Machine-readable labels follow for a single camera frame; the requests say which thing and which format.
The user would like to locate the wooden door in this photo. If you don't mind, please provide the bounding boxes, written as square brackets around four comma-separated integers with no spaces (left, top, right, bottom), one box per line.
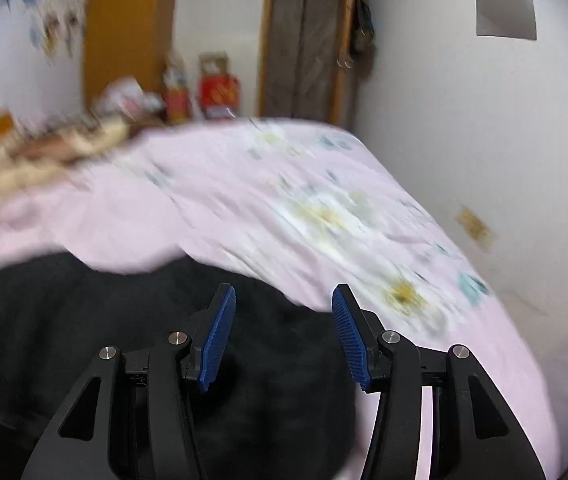
[341,0,359,126]

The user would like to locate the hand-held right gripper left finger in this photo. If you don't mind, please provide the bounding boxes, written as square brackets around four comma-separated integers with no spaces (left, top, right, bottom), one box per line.
[21,282,237,480]

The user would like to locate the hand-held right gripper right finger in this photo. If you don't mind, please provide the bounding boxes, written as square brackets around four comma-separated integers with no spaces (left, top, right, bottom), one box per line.
[331,284,547,480]

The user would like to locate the white plastic bag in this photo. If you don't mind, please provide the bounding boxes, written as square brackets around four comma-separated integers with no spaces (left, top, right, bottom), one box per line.
[99,77,145,111]

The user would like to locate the pink bucket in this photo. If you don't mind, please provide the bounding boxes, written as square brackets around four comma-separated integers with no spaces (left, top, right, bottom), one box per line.
[166,87,189,121]

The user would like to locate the hanging bags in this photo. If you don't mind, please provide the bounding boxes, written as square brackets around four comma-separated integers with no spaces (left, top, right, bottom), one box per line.
[351,0,377,78]

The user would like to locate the doorway with grey curtain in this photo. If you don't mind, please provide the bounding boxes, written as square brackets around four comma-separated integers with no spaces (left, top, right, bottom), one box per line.
[260,0,352,123]

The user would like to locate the black puffer jacket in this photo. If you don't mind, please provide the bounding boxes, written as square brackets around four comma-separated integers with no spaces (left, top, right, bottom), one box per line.
[0,252,365,480]

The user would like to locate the brown dog print blanket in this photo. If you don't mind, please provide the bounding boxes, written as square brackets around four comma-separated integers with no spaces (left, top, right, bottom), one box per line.
[0,120,135,241]

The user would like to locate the pink floral bed sheet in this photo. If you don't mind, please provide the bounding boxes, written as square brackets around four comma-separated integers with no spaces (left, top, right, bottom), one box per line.
[0,117,549,480]

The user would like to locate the cartoon couple wall poster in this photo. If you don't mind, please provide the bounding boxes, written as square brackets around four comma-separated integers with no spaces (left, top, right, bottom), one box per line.
[29,7,82,61]

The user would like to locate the cardboard box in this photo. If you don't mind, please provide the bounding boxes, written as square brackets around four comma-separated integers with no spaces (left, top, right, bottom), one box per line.
[200,52,229,78]

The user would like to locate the red gift box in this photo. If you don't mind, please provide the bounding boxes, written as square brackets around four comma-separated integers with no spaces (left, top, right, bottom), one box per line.
[199,74,242,113]

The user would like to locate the wooden wardrobe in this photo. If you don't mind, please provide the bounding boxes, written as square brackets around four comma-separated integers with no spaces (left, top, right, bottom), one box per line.
[82,0,179,111]

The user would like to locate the clear snack bag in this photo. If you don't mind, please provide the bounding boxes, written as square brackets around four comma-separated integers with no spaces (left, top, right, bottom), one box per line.
[164,55,187,88]

